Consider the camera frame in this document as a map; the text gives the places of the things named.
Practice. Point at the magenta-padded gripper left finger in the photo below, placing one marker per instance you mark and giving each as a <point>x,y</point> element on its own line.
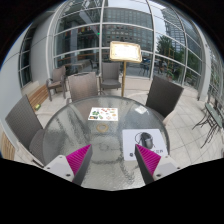
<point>78,161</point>

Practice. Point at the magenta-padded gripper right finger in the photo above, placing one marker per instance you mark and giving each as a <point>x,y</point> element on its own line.
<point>149,161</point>

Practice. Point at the black computer mouse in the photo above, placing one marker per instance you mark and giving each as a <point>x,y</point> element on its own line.
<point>146,140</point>

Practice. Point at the white printed mouse pad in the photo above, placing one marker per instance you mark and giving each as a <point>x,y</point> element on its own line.
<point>131,141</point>

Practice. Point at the colourful printed menu card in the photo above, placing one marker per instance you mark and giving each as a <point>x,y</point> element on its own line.
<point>103,114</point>

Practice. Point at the grey wicker chair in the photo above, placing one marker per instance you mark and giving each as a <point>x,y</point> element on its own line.
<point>110,73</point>
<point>58,75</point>
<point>82,86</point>
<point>163,96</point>
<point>21,121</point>

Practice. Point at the wooden slatted bench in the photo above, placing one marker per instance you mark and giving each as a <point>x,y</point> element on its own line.
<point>36,95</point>
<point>6,148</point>

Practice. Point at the green metal garden table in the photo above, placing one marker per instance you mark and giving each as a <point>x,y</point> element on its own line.
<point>215,116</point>

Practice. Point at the golden menu stand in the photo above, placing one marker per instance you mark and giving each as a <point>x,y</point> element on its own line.
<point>125,51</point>

